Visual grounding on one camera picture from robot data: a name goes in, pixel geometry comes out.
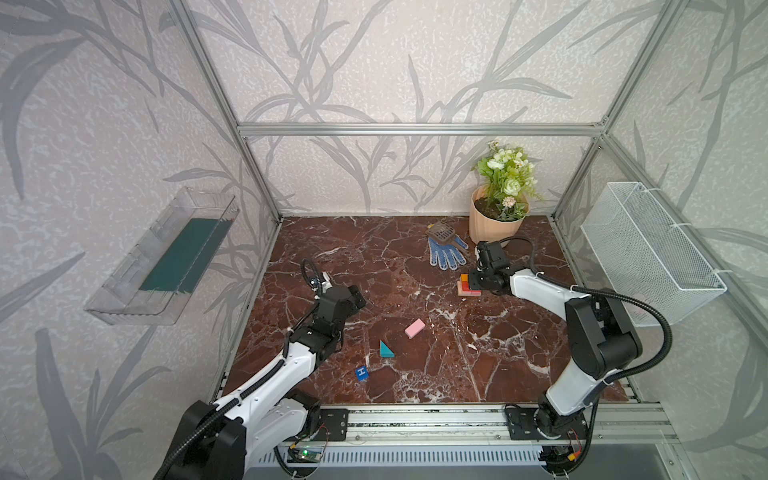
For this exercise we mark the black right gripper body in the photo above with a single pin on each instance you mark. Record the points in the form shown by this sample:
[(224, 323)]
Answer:
[(480, 278)]

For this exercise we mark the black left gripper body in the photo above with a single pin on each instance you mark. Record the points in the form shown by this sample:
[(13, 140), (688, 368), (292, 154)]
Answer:
[(351, 297)]

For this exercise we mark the pink block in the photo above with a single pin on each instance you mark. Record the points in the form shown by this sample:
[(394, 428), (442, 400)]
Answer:
[(475, 293), (415, 328)]

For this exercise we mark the blue letter cube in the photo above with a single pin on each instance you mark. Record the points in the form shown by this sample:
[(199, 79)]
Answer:
[(362, 373)]

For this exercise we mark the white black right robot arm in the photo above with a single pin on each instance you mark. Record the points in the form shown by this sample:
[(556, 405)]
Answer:
[(601, 340)]

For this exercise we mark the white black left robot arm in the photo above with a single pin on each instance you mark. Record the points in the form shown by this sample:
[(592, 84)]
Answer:
[(223, 439)]

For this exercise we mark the teal triangle wood block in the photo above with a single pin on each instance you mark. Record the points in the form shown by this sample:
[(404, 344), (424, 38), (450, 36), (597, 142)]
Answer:
[(385, 351)]

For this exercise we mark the peach ribbed flower pot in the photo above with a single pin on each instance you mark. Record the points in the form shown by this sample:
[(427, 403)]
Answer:
[(489, 225)]

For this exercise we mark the blue dotted work glove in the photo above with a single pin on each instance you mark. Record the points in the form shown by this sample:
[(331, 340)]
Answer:
[(448, 256)]

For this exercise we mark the brown plastic slotted scoop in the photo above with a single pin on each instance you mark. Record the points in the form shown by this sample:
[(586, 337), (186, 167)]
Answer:
[(442, 233)]

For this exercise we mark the green white artificial flowers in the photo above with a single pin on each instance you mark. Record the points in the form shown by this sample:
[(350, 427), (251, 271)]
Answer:
[(510, 183)]

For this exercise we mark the green circuit board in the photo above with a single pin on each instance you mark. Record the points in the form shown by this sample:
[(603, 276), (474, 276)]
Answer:
[(304, 455)]

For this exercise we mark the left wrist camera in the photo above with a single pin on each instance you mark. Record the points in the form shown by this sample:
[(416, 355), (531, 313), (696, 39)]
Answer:
[(323, 283)]

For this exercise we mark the white wire mesh basket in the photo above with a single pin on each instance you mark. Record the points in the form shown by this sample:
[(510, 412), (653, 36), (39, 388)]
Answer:
[(645, 253)]

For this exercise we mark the aluminium cage frame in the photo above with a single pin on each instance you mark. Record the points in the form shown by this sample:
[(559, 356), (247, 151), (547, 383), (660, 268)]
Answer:
[(691, 114)]

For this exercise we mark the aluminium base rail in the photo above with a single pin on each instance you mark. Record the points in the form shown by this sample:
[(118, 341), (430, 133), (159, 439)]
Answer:
[(484, 424)]

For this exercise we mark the clear plastic wall tray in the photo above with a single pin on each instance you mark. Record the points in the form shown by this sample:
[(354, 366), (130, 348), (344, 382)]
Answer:
[(154, 282)]

